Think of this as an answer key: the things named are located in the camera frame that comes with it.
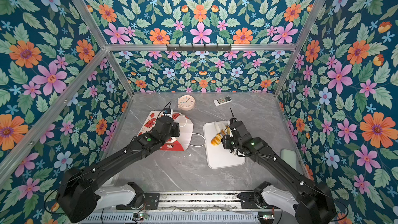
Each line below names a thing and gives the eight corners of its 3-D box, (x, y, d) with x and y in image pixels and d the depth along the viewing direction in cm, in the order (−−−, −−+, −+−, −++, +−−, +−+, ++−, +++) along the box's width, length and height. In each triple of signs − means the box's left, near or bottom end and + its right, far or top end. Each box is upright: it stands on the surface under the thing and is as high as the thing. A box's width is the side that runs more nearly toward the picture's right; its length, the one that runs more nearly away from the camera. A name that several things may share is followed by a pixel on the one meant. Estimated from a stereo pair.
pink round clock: (177, 110, 111) (176, 107, 108) (179, 97, 119) (178, 94, 117) (194, 110, 111) (194, 107, 108) (196, 97, 119) (195, 94, 117)
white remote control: (215, 106, 115) (215, 104, 113) (213, 102, 117) (213, 100, 116) (231, 101, 118) (232, 99, 116) (229, 97, 120) (229, 95, 118)
